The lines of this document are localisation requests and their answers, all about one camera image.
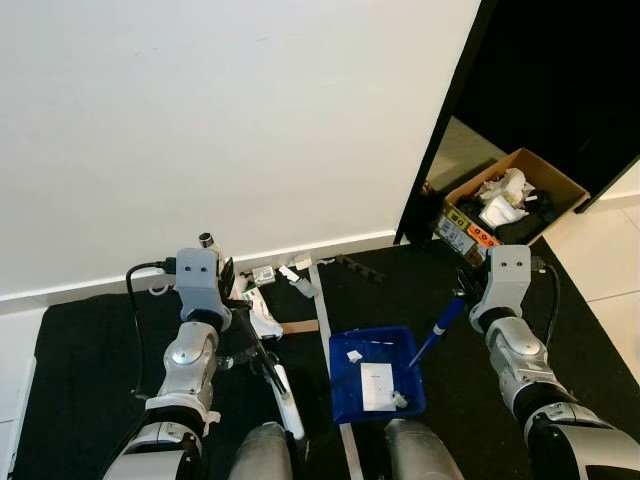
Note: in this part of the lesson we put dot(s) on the white wrapper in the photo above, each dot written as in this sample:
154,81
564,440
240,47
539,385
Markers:
264,318

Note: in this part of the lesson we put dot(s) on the brown cardboard strip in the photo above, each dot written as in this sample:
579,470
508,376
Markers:
302,326

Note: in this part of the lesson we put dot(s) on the small white paper scrap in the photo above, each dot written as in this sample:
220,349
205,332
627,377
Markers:
401,400
353,356

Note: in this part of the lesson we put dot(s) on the white paper slip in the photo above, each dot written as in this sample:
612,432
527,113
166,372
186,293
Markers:
376,386

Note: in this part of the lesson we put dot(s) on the blue plastic dustpan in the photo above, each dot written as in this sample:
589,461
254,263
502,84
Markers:
345,395

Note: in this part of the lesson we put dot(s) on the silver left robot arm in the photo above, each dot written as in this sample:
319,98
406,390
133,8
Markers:
185,370

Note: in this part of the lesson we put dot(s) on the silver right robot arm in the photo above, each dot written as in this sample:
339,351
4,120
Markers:
520,360

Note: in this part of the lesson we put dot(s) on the black floor mat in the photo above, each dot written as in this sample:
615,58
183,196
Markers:
460,400

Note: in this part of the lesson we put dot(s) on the small white labelled box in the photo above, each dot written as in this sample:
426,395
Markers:
263,275

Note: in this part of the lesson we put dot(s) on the small white tube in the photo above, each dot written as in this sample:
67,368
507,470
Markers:
300,283

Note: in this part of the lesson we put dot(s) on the clear safety glasses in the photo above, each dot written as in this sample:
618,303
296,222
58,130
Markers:
237,359

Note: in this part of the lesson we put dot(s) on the white crumpled trash paper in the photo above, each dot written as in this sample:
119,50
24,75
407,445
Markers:
503,205

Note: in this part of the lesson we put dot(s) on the brown round door stop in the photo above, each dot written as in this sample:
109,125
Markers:
430,187

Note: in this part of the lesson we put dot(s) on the black ribbed strip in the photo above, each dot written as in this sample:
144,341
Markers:
358,268

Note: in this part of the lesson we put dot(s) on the cardboard trash box with labels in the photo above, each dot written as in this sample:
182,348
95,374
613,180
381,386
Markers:
560,182

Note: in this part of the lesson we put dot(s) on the grey robot left leg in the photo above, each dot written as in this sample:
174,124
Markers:
265,458

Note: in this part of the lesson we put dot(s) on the grey robot leg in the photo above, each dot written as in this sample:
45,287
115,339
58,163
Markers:
425,458
265,458

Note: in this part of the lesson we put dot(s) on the grey robot right leg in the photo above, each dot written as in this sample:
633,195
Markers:
425,458

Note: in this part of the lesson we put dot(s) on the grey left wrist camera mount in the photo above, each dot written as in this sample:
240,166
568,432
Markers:
200,280

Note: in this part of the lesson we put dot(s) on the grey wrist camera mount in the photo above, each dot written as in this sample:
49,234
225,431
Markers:
200,280
510,268

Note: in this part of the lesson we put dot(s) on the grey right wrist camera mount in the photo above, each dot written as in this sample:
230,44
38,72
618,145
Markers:
510,268

